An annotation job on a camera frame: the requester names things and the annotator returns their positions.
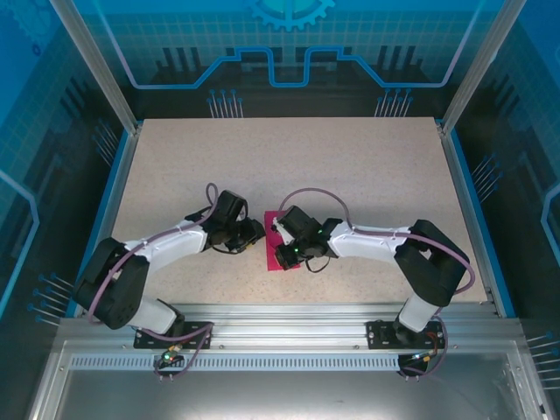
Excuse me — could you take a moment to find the pink paper sheet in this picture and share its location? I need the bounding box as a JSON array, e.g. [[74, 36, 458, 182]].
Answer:
[[263, 210, 304, 274]]

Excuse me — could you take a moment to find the aluminium mounting beam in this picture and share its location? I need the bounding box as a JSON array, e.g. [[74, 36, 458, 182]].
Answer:
[[56, 300, 526, 354]]

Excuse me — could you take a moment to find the grey metal tray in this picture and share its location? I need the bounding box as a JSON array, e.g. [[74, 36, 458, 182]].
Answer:
[[25, 340, 560, 420]]

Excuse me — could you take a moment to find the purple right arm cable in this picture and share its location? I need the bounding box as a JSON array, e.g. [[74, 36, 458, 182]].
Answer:
[[278, 187, 478, 382]]

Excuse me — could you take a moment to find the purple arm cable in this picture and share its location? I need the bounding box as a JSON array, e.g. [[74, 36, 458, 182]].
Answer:
[[278, 187, 478, 382], [87, 182, 220, 382]]

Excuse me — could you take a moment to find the slotted metal cable duct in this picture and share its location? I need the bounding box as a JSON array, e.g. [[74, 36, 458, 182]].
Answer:
[[68, 354, 438, 373]]

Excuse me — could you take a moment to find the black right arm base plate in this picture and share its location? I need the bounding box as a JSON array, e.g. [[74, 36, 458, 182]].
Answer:
[[365, 318, 447, 351]]

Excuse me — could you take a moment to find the aluminium side rail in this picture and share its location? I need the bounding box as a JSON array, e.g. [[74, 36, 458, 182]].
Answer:
[[437, 124, 500, 319], [80, 124, 144, 319]]

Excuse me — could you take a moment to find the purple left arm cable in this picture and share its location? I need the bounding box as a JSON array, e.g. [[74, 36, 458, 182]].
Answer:
[[87, 182, 220, 382]]

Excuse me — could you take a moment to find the cable connector with green light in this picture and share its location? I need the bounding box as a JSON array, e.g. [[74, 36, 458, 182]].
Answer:
[[406, 348, 442, 365], [157, 342, 184, 368]]

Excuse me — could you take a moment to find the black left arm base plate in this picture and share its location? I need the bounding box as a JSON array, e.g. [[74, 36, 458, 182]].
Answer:
[[133, 321, 214, 351]]

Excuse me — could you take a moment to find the aluminium frame post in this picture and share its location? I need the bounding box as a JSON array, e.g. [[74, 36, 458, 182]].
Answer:
[[46, 0, 144, 136], [438, 0, 522, 135]]

